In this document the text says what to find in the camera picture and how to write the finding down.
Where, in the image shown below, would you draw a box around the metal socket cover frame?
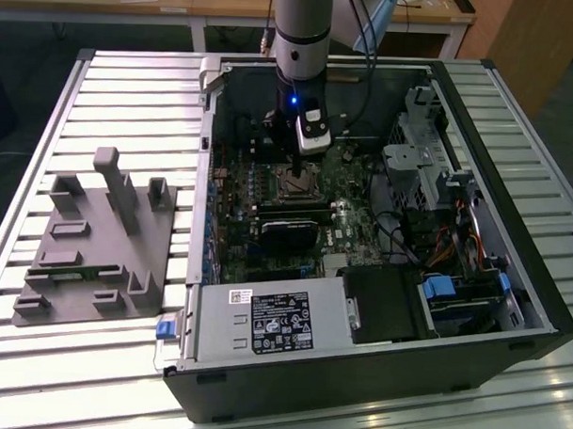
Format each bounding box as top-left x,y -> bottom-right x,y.
277,165 -> 323,200

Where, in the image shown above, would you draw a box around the silver topped green CPU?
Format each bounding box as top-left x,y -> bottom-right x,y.
287,171 -> 316,194

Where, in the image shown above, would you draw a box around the thin wire locking lever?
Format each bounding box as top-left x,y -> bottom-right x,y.
276,191 -> 324,202

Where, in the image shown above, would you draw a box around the CPU socket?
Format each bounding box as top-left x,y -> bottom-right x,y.
273,161 -> 326,202

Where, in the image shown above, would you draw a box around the black graphics card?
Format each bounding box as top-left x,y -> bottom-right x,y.
256,215 -> 321,254

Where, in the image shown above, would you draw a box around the green motherboard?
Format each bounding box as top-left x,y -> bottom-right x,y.
207,140 -> 389,294

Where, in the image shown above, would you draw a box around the silver metal drive cage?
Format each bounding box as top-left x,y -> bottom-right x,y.
380,84 -> 480,213

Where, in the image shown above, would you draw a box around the wooden desk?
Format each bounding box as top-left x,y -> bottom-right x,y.
0,0 -> 479,62

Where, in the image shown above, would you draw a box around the silver finned heat sink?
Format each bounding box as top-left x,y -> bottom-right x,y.
322,252 -> 350,274

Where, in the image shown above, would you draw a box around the black drive bay box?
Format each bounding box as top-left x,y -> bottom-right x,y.
341,265 -> 430,347

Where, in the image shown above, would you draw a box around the silver power supply with label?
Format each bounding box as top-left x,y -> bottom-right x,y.
180,271 -> 356,369

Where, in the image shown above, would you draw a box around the hard disk in blue carrier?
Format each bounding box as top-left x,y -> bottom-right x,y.
416,270 -> 512,336

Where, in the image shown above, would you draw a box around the grey parts rack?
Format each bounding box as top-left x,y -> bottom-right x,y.
9,143 -> 182,334

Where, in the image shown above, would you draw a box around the blue case latch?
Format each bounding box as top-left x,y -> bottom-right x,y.
154,315 -> 179,342

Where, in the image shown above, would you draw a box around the green RAM stick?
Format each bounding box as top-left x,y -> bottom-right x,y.
29,266 -> 102,282

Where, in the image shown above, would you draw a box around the wooden cabinet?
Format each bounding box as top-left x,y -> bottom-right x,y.
485,0 -> 573,119

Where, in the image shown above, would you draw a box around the black grey PC case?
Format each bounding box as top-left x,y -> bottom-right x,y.
160,48 -> 573,429

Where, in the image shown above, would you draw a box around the white silver wrist camera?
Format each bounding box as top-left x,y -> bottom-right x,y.
293,96 -> 334,157

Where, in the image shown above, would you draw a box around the grey case handle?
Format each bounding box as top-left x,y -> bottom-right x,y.
196,56 -> 227,94

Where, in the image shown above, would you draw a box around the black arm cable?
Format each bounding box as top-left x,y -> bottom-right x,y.
341,0 -> 385,134

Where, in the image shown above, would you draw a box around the orange yellow power wires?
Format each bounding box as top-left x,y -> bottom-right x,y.
425,228 -> 485,270

